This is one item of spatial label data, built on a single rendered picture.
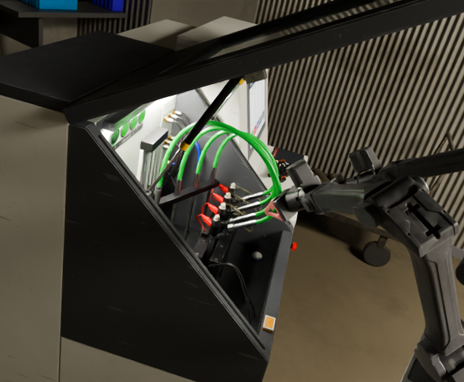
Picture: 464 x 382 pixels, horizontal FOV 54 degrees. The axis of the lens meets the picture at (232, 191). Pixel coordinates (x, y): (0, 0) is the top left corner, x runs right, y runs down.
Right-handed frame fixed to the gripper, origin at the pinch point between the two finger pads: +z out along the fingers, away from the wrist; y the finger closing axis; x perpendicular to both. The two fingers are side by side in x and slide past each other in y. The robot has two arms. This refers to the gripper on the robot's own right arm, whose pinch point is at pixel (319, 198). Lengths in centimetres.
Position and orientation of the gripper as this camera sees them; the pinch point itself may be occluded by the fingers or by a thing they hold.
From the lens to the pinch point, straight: 149.8
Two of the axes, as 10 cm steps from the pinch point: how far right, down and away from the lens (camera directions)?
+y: -4.6, -8.8, -1.3
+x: -4.4, 3.5, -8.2
